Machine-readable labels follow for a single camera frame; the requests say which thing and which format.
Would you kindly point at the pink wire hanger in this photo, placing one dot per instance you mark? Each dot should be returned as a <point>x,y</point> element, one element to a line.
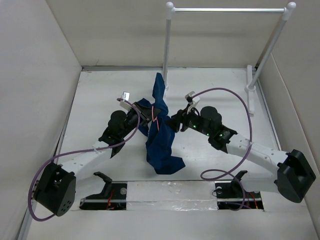
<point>155,118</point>

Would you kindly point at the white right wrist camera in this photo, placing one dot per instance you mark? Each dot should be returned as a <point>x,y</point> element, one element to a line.
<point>192,100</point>

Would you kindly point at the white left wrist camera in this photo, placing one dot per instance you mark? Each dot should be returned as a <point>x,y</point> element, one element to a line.
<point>124,99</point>

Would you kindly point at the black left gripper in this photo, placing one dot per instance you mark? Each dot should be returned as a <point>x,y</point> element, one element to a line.
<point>145,113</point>

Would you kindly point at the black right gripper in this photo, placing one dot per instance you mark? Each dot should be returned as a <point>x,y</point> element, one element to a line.
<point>181,117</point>

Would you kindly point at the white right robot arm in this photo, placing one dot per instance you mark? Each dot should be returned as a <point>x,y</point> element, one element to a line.
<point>289,173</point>

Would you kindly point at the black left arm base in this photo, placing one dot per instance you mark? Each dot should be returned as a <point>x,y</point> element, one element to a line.
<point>112,197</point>

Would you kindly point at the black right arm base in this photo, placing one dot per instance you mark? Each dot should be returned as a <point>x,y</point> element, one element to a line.
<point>231,196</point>

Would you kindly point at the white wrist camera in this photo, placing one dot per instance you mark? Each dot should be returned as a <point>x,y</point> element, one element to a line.
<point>124,99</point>
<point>192,100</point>

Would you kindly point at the blue t shirt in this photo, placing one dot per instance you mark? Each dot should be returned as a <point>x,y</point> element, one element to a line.
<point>159,143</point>

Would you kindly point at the white clothes rack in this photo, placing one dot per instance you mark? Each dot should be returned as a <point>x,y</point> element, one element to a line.
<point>251,76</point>

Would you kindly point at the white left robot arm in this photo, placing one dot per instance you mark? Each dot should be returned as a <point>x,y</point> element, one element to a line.
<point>54,185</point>

